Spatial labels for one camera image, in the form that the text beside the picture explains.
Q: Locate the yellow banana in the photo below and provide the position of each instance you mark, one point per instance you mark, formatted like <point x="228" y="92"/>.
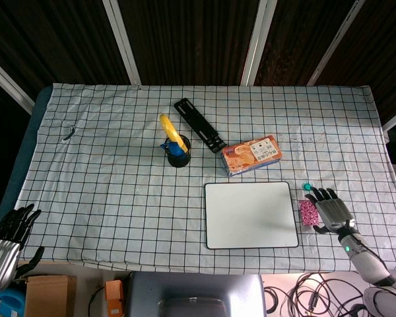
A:
<point x="172" y="130"/>

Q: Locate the orange snack box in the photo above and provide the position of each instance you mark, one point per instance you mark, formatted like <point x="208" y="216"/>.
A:
<point x="250" y="155"/>

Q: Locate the blue toy figure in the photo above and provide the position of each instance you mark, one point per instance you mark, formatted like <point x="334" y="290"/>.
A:
<point x="171" y="147"/>

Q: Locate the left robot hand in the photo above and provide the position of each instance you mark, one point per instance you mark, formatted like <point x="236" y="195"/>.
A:
<point x="3" y="251"/>

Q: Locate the blue plastic container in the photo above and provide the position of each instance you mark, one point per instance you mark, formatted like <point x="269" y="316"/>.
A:
<point x="10" y="301"/>

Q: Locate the teal round magnet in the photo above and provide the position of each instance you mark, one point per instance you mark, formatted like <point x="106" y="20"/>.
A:
<point x="306" y="187"/>

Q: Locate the checkered tablecloth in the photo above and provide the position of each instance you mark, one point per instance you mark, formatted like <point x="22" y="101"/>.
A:
<point x="198" y="175"/>

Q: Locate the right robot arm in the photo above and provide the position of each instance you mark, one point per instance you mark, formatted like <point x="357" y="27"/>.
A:
<point x="371" y="262"/>

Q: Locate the white rectangular board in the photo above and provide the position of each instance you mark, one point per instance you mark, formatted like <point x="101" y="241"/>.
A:
<point x="250" y="215"/>

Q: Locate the cardboard box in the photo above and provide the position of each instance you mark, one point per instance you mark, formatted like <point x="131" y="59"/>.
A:
<point x="49" y="295"/>

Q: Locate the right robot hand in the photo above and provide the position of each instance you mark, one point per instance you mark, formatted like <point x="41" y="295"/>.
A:
<point x="331" y="211"/>

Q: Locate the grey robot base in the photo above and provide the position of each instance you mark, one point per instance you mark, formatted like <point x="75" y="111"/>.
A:
<point x="196" y="295"/>

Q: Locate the orange small box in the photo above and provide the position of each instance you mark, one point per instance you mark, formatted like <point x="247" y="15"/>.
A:
<point x="113" y="297"/>

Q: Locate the black plastic bracket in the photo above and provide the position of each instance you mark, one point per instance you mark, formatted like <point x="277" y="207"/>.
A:
<point x="200" y="125"/>

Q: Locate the pink patterned card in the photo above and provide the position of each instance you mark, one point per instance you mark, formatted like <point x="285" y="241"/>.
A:
<point x="307" y="213"/>

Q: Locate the black pen cup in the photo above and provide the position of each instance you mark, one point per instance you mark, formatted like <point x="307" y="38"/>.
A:
<point x="179" y="155"/>

